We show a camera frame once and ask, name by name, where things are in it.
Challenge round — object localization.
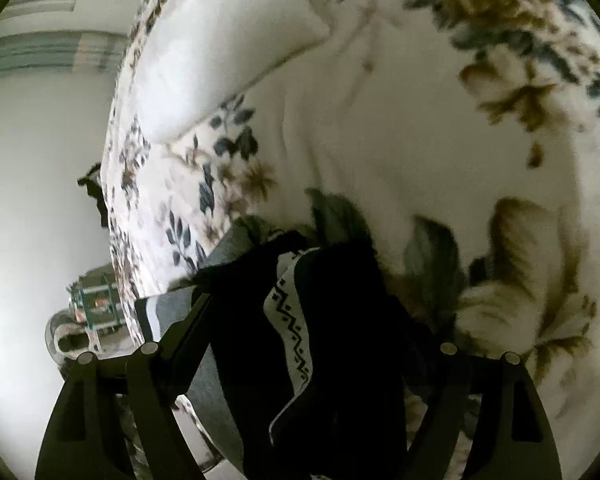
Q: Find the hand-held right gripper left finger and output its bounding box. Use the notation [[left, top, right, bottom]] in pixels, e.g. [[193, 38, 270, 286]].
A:
[[35, 290, 217, 480]]

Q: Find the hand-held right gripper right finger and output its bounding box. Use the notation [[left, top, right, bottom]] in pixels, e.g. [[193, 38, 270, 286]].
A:
[[404, 341, 564, 480]]

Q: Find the striped knit sweater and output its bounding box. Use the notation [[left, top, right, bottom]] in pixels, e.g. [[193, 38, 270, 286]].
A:
[[135, 215, 433, 480]]

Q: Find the green rack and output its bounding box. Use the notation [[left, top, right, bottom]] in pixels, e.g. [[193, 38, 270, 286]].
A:
[[66, 269, 127, 343]]

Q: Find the black cloth on rack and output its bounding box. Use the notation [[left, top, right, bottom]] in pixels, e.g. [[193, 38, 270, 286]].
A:
[[77, 162, 112, 229]]

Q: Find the floral blanket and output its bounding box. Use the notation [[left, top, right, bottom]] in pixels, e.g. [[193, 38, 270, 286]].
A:
[[101, 0, 600, 480]]

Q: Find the white folded cloth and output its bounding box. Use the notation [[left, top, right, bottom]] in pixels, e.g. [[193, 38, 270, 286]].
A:
[[132, 0, 332, 144]]

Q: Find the grey-green striped curtain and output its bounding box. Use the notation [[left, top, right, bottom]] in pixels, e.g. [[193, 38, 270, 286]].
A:
[[0, 0, 129, 79]]

